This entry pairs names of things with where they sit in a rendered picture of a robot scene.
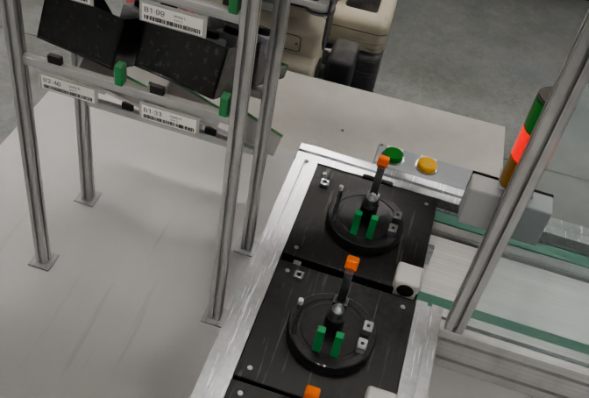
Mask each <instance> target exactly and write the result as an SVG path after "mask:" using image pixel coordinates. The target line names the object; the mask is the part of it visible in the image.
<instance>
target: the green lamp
mask: <svg viewBox="0 0 589 398"><path fill-rule="evenodd" d="M542 109H543V105H542V104H541V103H540V101H539V100H538V98H537V95H536V98H535V100H534V102H533V104H532V106H531V108H530V110H529V114H528V115H527V117H526V120H525V122H524V129H525V131H526V132H527V133H528V135H530V134H531V132H532V131H533V129H534V127H535V125H536V121H537V119H538V118H539V116H540V114H541V111H542Z"/></svg>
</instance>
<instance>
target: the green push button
mask: <svg viewBox="0 0 589 398"><path fill-rule="evenodd" d="M383 155H385V156H388V157H390V161H389V162H390V163H395V164H396V163H400V162H402V159H403V156H404V155H403V152H402V151H401V150H400V149H399V148H396V147H388V148H386V149H385V151H384V153H383Z"/></svg>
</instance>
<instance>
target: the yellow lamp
mask: <svg viewBox="0 0 589 398"><path fill-rule="evenodd" d="M516 165H517V163H516V162H515V160H514V159H513V157H512V154H511V153H510V155H509V157H508V159H507V163H506V165H505V166H504V168H503V171H502V173H501V175H500V183H501V185H502V186H503V188H504V189H506V187H507V185H508V183H509V180H510V178H511V176H512V174H513V172H514V169H515V167H516Z"/></svg>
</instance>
